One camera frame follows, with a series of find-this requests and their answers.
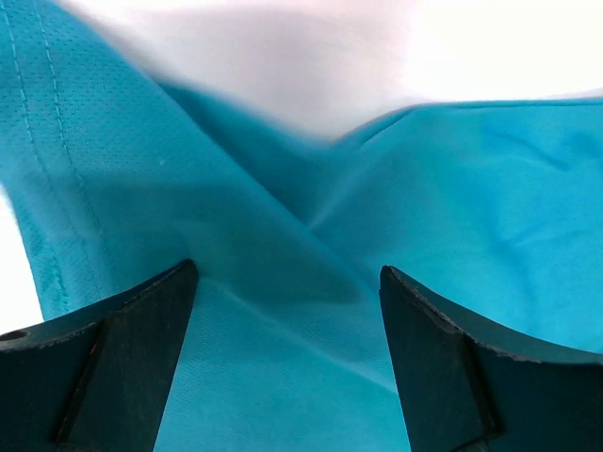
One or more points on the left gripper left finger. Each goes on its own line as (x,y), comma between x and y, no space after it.
(98,378)

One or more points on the teal t shirt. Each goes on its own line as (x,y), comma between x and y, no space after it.
(251,155)

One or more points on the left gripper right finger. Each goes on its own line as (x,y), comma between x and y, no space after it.
(467,383)

